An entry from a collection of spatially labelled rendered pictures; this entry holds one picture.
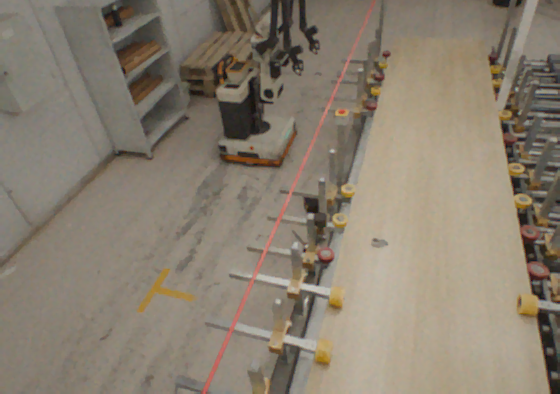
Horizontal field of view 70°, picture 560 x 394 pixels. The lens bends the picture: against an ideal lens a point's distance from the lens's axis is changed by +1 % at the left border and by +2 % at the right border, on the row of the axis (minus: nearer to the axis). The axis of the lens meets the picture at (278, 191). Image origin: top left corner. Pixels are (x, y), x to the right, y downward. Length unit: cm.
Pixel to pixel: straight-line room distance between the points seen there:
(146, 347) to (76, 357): 45
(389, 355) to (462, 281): 50
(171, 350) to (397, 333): 160
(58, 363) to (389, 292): 218
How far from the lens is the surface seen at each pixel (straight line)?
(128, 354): 295
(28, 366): 324
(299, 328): 195
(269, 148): 382
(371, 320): 175
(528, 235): 224
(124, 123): 438
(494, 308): 191
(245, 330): 167
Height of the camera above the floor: 238
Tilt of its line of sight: 40 degrees down
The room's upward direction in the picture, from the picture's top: 6 degrees counter-clockwise
